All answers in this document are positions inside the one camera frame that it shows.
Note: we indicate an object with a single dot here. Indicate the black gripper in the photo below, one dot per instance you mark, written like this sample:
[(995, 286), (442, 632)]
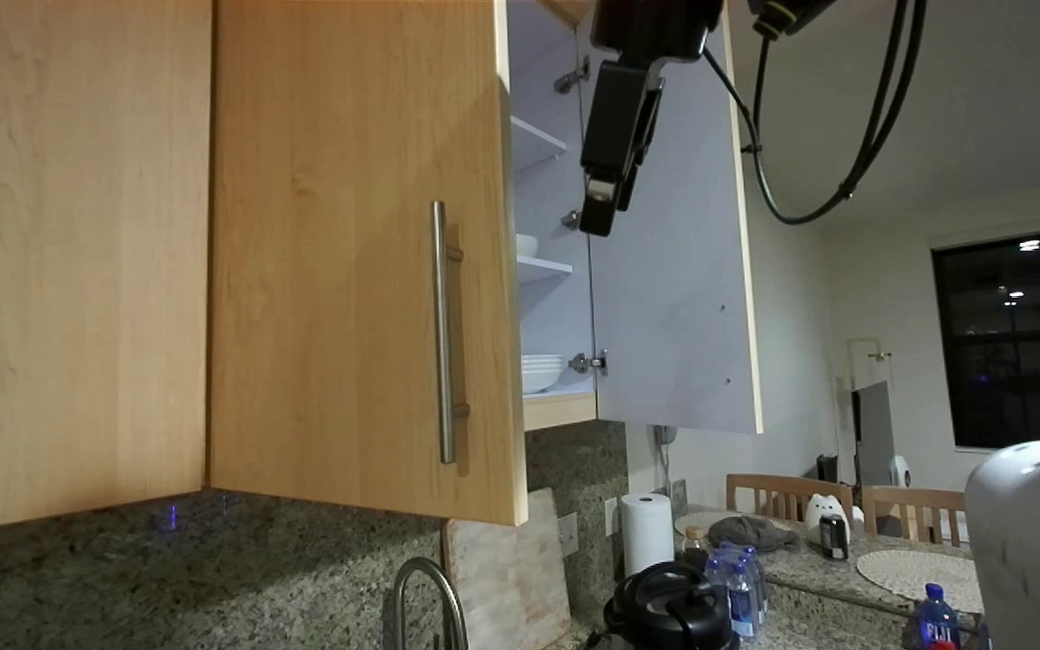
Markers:
[(625, 106)]

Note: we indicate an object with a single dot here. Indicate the white-backed cabinet door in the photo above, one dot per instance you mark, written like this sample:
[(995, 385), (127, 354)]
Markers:
[(675, 314)]

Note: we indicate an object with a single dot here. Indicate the blue bottle near arm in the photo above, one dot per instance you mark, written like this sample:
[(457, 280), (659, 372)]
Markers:
[(932, 621)]

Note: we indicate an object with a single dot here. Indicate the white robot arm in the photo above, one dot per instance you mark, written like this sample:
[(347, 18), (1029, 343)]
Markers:
[(1001, 515)]

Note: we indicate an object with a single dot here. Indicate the white bowl in cabinet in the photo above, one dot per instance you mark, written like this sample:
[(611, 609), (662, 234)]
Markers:
[(541, 369)]

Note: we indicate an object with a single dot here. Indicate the closed wooden cabinet door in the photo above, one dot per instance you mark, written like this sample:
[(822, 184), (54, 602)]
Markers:
[(334, 130)]

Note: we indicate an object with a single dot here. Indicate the wooden cabinet side panel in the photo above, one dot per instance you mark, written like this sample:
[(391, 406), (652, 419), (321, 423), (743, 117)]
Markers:
[(102, 252)]

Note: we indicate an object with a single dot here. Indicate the wooden chair back left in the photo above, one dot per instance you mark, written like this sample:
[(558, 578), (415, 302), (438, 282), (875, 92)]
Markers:
[(783, 496)]

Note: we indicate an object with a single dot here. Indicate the wooden chair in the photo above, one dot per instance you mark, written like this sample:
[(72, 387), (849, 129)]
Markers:
[(918, 515), (783, 496)]

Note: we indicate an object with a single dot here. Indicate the white paper towel roll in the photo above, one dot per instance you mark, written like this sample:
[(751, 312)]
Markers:
[(648, 532)]

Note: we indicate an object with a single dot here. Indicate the dark window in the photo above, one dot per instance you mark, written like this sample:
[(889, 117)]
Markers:
[(990, 337)]

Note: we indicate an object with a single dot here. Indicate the white jug on counter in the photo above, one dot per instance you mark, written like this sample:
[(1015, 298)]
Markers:
[(829, 521)]

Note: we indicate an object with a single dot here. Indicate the blue plastic water bottle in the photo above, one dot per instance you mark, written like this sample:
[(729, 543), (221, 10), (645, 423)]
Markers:
[(736, 567)]

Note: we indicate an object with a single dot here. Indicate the wooden chair back right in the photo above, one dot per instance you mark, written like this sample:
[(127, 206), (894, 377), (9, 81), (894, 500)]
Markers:
[(918, 515)]

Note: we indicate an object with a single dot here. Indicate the wooden cutting board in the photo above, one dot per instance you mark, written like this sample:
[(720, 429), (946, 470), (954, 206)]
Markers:
[(510, 578)]

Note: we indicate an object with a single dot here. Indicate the black kettle pot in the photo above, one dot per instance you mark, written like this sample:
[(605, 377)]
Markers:
[(670, 609)]

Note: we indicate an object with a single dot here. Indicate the white round plate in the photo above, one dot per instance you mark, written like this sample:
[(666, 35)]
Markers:
[(909, 571)]

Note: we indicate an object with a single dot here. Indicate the chrome sink faucet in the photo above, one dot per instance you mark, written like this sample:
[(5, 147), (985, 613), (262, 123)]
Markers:
[(442, 597)]

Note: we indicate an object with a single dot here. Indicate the steel bar door handle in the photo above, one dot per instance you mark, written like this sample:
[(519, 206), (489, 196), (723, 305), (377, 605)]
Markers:
[(442, 261)]

